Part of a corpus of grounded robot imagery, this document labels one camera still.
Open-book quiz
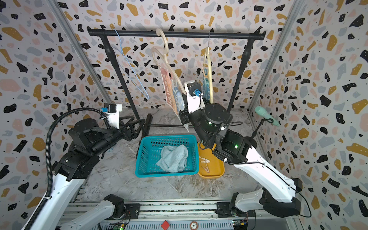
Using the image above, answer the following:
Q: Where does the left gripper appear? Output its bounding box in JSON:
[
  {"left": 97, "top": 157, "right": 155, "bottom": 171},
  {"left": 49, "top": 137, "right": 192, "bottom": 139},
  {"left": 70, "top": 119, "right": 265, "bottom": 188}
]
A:
[{"left": 93, "top": 114, "right": 148, "bottom": 158}]

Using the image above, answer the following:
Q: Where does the orange patterned towel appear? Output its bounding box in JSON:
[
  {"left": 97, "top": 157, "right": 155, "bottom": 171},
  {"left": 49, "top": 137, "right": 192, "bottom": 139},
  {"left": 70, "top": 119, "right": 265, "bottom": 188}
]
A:
[{"left": 160, "top": 67, "right": 179, "bottom": 115}]

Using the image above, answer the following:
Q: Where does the light blue towel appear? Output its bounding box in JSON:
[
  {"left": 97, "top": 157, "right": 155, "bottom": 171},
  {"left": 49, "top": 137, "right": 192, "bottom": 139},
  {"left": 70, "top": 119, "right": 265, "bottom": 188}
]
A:
[{"left": 156, "top": 145, "right": 188, "bottom": 173}]

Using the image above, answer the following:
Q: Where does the light blue wire hanger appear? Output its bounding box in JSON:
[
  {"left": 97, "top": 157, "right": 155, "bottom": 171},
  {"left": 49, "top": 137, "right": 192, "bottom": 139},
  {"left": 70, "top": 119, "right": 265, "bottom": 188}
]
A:
[{"left": 114, "top": 29, "right": 150, "bottom": 100}]

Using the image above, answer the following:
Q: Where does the white clothespin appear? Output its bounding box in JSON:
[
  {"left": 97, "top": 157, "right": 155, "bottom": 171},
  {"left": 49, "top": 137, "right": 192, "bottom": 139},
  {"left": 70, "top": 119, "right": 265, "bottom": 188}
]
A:
[{"left": 199, "top": 157, "right": 210, "bottom": 164}]

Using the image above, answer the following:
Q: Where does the peach clothespin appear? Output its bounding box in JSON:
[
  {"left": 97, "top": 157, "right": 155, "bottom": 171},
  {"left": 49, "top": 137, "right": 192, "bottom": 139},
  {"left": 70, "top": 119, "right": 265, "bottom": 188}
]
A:
[{"left": 201, "top": 166, "right": 210, "bottom": 173}]

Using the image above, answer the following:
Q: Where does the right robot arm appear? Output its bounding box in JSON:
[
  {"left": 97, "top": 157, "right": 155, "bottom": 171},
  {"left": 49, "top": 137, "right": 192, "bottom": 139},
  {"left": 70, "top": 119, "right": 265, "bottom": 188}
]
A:
[{"left": 179, "top": 103, "right": 302, "bottom": 218}]

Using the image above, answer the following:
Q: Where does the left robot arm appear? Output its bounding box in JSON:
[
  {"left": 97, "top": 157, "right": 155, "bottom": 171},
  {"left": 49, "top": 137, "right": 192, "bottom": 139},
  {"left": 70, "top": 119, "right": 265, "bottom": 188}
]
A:
[{"left": 23, "top": 115, "right": 145, "bottom": 230}]

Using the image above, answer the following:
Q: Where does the large wooden hanger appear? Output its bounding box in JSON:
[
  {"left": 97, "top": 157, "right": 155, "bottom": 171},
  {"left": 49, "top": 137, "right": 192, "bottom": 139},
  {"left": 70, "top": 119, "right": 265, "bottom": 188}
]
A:
[{"left": 203, "top": 32, "right": 213, "bottom": 103}]

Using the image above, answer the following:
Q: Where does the teal jellyfish pattern towel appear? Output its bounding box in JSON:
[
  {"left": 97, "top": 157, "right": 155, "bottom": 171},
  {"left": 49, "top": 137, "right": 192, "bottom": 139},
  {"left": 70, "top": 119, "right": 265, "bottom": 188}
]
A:
[{"left": 202, "top": 68, "right": 210, "bottom": 99}]

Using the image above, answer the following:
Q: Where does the teal plastic basket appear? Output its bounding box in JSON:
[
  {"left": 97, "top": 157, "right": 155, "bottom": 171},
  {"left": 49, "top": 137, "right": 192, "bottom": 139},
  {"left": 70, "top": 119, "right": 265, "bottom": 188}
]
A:
[{"left": 135, "top": 135, "right": 199, "bottom": 178}]

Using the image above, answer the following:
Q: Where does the yellow plastic bin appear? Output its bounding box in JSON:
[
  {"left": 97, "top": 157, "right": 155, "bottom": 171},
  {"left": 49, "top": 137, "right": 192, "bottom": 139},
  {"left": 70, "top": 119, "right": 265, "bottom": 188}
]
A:
[{"left": 197, "top": 142, "right": 225, "bottom": 179}]

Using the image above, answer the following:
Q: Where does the black microphone stand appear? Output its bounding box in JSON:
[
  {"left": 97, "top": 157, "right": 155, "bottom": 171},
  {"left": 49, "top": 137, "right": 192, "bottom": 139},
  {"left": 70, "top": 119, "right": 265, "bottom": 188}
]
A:
[{"left": 251, "top": 118, "right": 274, "bottom": 139}]

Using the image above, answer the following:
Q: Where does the mint green microphone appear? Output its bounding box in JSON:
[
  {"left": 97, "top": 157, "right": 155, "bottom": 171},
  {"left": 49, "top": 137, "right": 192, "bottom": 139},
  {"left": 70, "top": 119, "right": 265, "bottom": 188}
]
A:
[{"left": 255, "top": 106, "right": 280, "bottom": 126}]

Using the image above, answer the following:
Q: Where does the black clothes rack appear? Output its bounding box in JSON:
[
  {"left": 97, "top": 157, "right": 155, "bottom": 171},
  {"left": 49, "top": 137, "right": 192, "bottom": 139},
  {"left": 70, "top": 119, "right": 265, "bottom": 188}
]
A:
[{"left": 87, "top": 26, "right": 266, "bottom": 159}]

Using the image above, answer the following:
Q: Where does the red diamond sticker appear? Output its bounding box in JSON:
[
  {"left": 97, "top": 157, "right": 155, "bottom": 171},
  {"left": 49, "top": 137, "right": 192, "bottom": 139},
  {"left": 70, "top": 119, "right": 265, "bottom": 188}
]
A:
[{"left": 161, "top": 220, "right": 170, "bottom": 230}]

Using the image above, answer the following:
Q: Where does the round red white sticker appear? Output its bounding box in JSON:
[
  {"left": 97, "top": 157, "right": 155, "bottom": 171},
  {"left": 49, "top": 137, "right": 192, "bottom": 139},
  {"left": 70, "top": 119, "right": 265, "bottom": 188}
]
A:
[{"left": 189, "top": 221, "right": 198, "bottom": 230}]

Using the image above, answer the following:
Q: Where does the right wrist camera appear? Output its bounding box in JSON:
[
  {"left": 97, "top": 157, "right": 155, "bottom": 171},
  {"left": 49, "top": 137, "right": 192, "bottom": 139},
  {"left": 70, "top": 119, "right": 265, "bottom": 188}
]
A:
[{"left": 185, "top": 80, "right": 205, "bottom": 114}]

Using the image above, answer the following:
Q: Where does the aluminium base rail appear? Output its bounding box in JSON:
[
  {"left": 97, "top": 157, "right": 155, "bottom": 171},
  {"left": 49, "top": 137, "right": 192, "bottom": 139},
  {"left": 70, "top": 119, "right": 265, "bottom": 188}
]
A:
[{"left": 57, "top": 198, "right": 293, "bottom": 230}]

